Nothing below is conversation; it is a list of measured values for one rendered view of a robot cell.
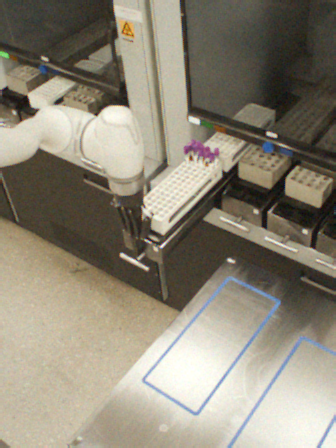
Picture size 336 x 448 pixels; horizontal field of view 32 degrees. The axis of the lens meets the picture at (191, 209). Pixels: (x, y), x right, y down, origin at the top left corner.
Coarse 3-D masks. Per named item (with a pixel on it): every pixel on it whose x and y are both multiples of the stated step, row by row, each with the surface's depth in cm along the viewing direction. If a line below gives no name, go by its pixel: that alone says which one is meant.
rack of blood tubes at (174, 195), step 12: (180, 168) 168; (192, 168) 168; (204, 168) 168; (216, 168) 167; (168, 180) 165; (180, 180) 164; (192, 180) 165; (204, 180) 164; (216, 180) 170; (156, 192) 162; (168, 192) 161; (180, 192) 160; (192, 192) 160; (204, 192) 166; (144, 204) 159; (156, 204) 157; (168, 204) 156; (180, 204) 157; (192, 204) 163; (156, 216) 153; (168, 216) 154; (180, 216) 159; (156, 228) 155; (168, 228) 156
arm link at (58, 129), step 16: (48, 112) 133; (64, 112) 132; (80, 112) 135; (0, 128) 98; (16, 128) 104; (32, 128) 111; (48, 128) 128; (64, 128) 131; (80, 128) 133; (0, 144) 95; (16, 144) 99; (32, 144) 105; (48, 144) 131; (64, 144) 132; (0, 160) 96; (16, 160) 101
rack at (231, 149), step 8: (216, 136) 179; (224, 136) 180; (208, 144) 177; (216, 144) 176; (224, 144) 176; (232, 144) 176; (240, 144) 175; (248, 144) 184; (224, 152) 172; (232, 152) 172; (240, 152) 181; (224, 160) 171; (232, 160) 178; (224, 168) 173
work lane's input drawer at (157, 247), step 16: (224, 176) 172; (208, 192) 167; (192, 208) 162; (208, 208) 168; (176, 224) 158; (192, 224) 163; (128, 240) 160; (144, 240) 155; (160, 240) 153; (176, 240) 158; (128, 256) 158; (144, 256) 159; (160, 256) 155
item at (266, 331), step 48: (240, 288) 139; (288, 288) 138; (192, 336) 130; (240, 336) 129; (288, 336) 128; (144, 384) 122; (192, 384) 121; (240, 384) 120; (288, 384) 120; (96, 432) 114; (144, 432) 114; (192, 432) 113; (240, 432) 113; (288, 432) 112
